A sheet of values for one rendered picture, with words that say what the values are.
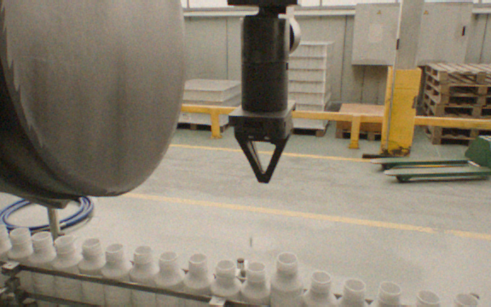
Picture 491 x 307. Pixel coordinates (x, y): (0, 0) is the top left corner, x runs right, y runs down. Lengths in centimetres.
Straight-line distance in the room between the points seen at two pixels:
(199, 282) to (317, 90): 533
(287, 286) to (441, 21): 686
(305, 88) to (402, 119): 156
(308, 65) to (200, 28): 291
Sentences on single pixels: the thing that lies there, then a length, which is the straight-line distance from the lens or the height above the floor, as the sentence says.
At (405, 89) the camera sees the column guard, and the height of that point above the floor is 88.
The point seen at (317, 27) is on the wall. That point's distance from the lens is 766.
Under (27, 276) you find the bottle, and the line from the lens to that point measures 103.
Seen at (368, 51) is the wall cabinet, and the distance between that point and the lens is 731.
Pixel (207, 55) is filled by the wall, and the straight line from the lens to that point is 816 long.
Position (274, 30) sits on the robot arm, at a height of 158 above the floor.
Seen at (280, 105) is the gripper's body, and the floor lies 150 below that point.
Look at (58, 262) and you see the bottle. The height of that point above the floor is 113.
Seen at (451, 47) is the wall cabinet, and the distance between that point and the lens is 745.
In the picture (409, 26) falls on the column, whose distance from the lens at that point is 524.
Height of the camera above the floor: 159
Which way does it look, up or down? 18 degrees down
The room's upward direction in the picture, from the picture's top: straight up
